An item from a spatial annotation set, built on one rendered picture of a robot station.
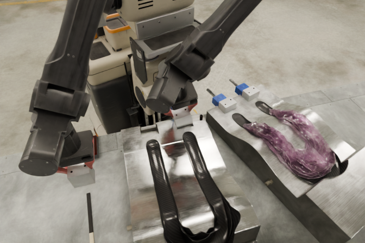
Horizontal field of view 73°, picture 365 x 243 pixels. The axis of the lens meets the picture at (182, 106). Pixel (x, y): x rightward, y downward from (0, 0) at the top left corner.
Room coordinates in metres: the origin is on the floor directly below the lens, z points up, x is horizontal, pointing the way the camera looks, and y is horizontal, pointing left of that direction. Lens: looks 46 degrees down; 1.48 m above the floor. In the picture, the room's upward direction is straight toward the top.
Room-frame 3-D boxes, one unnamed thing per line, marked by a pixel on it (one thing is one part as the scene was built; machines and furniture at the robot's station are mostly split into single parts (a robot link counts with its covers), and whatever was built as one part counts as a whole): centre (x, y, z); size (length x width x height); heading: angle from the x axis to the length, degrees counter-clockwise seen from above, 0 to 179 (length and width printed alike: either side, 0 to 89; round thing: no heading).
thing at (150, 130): (0.47, 0.10, 0.87); 0.05 x 0.05 x 0.04; 16
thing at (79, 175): (0.35, 0.26, 0.93); 0.13 x 0.05 x 0.05; 15
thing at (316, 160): (0.44, -0.32, 0.90); 0.26 x 0.18 x 0.08; 33
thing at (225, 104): (0.64, -0.13, 0.86); 0.13 x 0.05 x 0.05; 33
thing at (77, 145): (0.31, 0.25, 1.06); 0.10 x 0.07 x 0.07; 105
